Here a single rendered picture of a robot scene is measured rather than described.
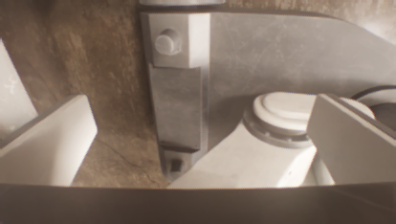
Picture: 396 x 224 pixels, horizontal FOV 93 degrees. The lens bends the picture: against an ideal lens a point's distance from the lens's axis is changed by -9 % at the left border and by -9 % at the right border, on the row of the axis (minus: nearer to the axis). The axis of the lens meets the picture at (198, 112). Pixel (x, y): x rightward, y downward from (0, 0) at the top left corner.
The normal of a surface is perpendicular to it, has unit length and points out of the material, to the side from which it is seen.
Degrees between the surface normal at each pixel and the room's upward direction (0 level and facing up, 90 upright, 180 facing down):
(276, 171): 90
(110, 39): 0
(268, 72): 0
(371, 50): 0
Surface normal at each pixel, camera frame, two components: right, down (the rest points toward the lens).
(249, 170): 0.00, -0.85
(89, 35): -0.19, 0.51
